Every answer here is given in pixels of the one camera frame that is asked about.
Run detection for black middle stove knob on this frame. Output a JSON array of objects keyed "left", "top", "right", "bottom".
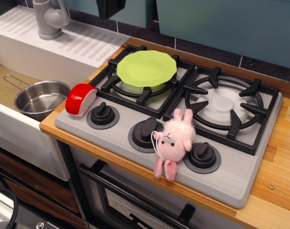
[{"left": 128, "top": 117, "right": 163, "bottom": 153}]

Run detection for black stove knob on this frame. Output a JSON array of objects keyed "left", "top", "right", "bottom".
[
  {"left": 86, "top": 102, "right": 119, "bottom": 130},
  {"left": 183, "top": 142, "right": 221, "bottom": 174},
  {"left": 128, "top": 117, "right": 163, "bottom": 153}
]

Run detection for grey toy stove top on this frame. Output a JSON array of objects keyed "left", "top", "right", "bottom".
[{"left": 54, "top": 58, "right": 284, "bottom": 210}]

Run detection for black left burner grate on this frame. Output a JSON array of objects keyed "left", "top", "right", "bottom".
[{"left": 90, "top": 45, "right": 195, "bottom": 118}]

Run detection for black burner grate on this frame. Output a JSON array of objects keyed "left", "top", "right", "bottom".
[
  {"left": 163, "top": 66, "right": 279, "bottom": 155},
  {"left": 90, "top": 45, "right": 195, "bottom": 118}
]

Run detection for pink stuffed rabbit toy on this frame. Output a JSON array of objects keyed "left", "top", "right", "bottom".
[{"left": 151, "top": 108, "right": 196, "bottom": 181}]

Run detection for black left stove knob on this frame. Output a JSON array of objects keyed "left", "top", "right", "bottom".
[{"left": 86, "top": 102, "right": 119, "bottom": 130}]

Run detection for light green plastic plate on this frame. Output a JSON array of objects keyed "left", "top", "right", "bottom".
[{"left": 117, "top": 50, "right": 177, "bottom": 87}]

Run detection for red white toy sushi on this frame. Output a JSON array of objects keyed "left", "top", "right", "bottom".
[{"left": 65, "top": 83, "right": 97, "bottom": 117}]

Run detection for black right stove knob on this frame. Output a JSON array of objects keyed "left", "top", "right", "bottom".
[{"left": 183, "top": 142, "right": 221, "bottom": 174}]

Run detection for black right burner grate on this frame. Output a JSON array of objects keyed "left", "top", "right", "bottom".
[{"left": 163, "top": 66, "right": 279, "bottom": 155}]

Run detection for toy oven door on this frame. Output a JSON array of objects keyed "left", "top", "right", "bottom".
[{"left": 75, "top": 158, "right": 239, "bottom": 229}]

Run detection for teal cabinet left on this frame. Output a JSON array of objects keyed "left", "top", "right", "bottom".
[{"left": 64, "top": 0, "right": 154, "bottom": 28}]

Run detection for teal cabinet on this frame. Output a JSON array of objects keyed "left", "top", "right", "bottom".
[
  {"left": 64, "top": 0, "right": 154, "bottom": 28},
  {"left": 157, "top": 0, "right": 290, "bottom": 68}
]

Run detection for small stainless steel pot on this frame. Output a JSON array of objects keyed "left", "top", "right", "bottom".
[{"left": 3, "top": 74, "right": 71, "bottom": 122}]

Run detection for white toy sink unit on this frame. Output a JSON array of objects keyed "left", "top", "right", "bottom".
[{"left": 0, "top": 6, "right": 128, "bottom": 181}]

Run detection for grey toy faucet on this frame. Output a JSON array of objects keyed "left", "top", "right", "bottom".
[{"left": 32, "top": 0, "right": 70, "bottom": 40}]

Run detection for wooden drawer front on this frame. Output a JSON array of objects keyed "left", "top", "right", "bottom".
[{"left": 0, "top": 146, "right": 88, "bottom": 229}]

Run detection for teal cabinet right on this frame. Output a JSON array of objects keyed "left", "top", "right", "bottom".
[{"left": 157, "top": 0, "right": 290, "bottom": 68}]

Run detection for black oven door handle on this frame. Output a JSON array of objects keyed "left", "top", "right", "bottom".
[{"left": 78, "top": 160, "right": 195, "bottom": 229}]

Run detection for black cable loop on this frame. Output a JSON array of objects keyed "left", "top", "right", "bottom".
[{"left": 0, "top": 187, "right": 19, "bottom": 229}]

